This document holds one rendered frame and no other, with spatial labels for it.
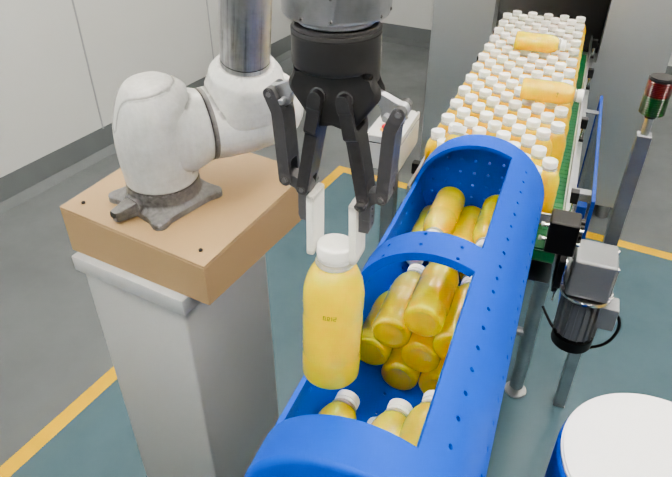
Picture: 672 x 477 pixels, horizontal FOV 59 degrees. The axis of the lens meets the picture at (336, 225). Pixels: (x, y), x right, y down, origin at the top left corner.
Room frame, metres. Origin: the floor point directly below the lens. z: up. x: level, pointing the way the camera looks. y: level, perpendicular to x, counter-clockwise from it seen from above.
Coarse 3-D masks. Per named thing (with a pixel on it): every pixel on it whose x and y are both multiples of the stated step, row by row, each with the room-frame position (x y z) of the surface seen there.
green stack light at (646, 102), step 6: (642, 102) 1.47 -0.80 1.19; (648, 102) 1.45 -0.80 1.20; (654, 102) 1.44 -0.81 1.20; (660, 102) 1.44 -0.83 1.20; (666, 102) 1.44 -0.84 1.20; (642, 108) 1.46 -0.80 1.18; (648, 108) 1.45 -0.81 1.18; (654, 108) 1.44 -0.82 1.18; (660, 108) 1.44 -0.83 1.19; (666, 108) 1.45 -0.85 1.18; (642, 114) 1.46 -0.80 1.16; (648, 114) 1.45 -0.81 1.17; (654, 114) 1.44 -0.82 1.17; (660, 114) 1.44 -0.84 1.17
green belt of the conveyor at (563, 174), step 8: (584, 56) 2.69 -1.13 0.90; (584, 64) 2.58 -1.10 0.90; (576, 104) 2.14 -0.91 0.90; (576, 112) 2.07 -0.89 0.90; (568, 136) 1.87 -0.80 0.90; (568, 144) 1.81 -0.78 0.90; (568, 152) 1.75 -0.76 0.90; (568, 160) 1.69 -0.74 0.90; (560, 168) 1.64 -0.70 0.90; (568, 168) 1.64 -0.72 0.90; (560, 176) 1.59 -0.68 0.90; (560, 184) 1.54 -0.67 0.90; (560, 192) 1.50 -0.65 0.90; (560, 200) 1.45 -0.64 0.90; (560, 208) 1.41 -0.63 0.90; (544, 232) 1.29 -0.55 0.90; (536, 240) 1.26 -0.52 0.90; (544, 240) 1.26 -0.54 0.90; (536, 248) 1.24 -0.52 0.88; (536, 256) 1.23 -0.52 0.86; (544, 256) 1.23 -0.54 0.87; (552, 256) 1.22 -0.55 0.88
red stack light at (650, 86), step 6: (648, 78) 1.49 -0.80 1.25; (648, 84) 1.47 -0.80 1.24; (654, 84) 1.45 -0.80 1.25; (660, 84) 1.44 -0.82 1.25; (666, 84) 1.44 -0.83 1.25; (648, 90) 1.46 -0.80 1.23; (654, 90) 1.45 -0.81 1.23; (660, 90) 1.44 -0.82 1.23; (666, 90) 1.44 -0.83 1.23; (648, 96) 1.46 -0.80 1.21; (654, 96) 1.45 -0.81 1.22; (660, 96) 1.44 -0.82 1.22; (666, 96) 1.44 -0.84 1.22
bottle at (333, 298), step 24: (312, 264) 0.50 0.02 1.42; (312, 288) 0.47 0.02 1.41; (336, 288) 0.46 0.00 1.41; (360, 288) 0.48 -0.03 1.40; (312, 312) 0.47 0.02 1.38; (336, 312) 0.46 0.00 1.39; (360, 312) 0.47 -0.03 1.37; (312, 336) 0.46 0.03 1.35; (336, 336) 0.46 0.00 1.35; (360, 336) 0.48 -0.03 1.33; (312, 360) 0.46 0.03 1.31; (336, 360) 0.45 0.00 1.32; (336, 384) 0.45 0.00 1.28
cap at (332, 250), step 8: (320, 240) 0.50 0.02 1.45; (328, 240) 0.50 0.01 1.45; (336, 240) 0.50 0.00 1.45; (344, 240) 0.50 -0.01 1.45; (320, 248) 0.48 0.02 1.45; (328, 248) 0.48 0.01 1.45; (336, 248) 0.48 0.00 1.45; (344, 248) 0.48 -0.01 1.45; (320, 256) 0.48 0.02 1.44; (328, 256) 0.48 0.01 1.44; (336, 256) 0.47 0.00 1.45; (344, 256) 0.48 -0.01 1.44; (328, 264) 0.48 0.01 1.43; (336, 264) 0.48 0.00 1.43; (344, 264) 0.48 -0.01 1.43
